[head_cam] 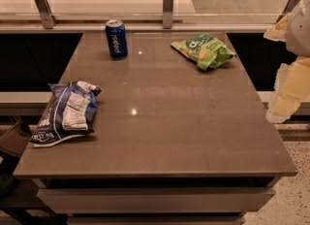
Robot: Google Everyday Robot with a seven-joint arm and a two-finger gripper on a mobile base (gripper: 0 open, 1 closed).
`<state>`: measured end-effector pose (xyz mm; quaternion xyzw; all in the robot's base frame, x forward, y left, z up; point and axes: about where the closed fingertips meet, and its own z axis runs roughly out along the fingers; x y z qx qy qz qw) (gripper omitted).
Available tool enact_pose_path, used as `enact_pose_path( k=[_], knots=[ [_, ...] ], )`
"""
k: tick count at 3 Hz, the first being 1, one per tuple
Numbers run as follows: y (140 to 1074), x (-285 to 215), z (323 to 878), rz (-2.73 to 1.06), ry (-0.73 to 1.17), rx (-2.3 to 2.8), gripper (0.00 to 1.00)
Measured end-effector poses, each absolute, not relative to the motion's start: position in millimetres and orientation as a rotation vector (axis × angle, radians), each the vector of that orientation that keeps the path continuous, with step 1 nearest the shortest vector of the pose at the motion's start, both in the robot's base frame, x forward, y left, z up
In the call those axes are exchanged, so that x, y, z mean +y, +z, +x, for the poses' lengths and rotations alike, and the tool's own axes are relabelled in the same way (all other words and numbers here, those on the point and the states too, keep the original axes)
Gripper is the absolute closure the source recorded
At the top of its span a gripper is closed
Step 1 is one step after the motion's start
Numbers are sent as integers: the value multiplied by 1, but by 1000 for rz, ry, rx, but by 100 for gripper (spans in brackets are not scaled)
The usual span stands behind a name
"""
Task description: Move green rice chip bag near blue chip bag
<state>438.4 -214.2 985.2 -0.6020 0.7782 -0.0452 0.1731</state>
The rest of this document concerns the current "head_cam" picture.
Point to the white drawer front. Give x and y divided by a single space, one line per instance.
156 200

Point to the left metal railing bracket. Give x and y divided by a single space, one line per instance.
46 16

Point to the right metal railing bracket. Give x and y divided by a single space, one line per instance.
294 1

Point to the metal railing bracket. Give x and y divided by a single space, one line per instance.
46 16
294 1
167 14

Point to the green rice chip bag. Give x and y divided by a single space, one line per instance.
205 50

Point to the blue pepsi can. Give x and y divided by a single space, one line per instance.
116 36

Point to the blue chip bag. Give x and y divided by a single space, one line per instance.
70 115

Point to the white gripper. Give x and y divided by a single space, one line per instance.
299 31

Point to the middle metal railing bracket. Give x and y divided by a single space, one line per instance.
167 14

